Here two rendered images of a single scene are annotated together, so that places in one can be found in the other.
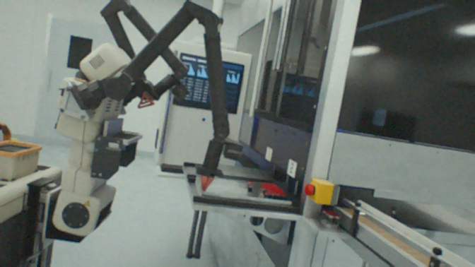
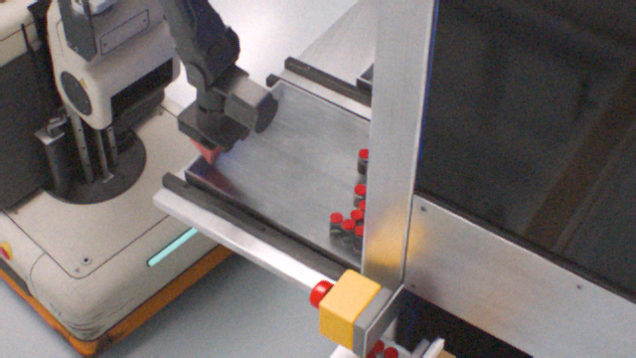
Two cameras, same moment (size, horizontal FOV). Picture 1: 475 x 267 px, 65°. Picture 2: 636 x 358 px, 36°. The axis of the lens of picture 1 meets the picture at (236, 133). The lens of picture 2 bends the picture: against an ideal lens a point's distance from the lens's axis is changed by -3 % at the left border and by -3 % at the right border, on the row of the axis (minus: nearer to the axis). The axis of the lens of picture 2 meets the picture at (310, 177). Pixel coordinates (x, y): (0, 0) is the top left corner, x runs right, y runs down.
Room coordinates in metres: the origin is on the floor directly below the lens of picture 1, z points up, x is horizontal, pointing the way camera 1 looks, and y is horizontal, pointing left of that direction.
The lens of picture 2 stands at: (0.71, -0.83, 2.10)
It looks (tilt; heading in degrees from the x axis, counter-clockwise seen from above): 48 degrees down; 46
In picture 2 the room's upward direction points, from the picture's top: straight up
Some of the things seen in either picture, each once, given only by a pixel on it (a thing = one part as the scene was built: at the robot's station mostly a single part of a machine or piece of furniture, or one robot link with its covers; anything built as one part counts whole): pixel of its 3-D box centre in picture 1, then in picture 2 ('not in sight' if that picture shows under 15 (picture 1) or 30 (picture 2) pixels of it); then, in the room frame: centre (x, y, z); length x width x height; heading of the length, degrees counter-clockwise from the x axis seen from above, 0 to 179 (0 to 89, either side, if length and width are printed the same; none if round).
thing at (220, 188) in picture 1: (240, 191); (318, 173); (1.47, -0.05, 0.90); 0.34 x 0.26 x 0.04; 101
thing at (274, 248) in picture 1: (239, 184); not in sight; (2.35, -0.07, 0.73); 1.98 x 0.01 x 0.25; 12
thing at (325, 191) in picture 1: (322, 191); (354, 312); (1.27, -0.33, 1.00); 0.08 x 0.07 x 0.07; 102
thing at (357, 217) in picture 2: (266, 193); (376, 200); (1.49, -0.16, 0.90); 0.18 x 0.02 x 0.05; 11
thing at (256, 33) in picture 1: (253, 66); not in sight; (2.56, -0.03, 1.51); 0.49 x 0.01 x 0.59; 12
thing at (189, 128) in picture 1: (202, 104); not in sight; (2.33, 0.24, 1.19); 0.50 x 0.19 x 0.78; 107
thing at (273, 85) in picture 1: (276, 60); not in sight; (2.04, -0.15, 1.51); 0.47 x 0.01 x 0.59; 12
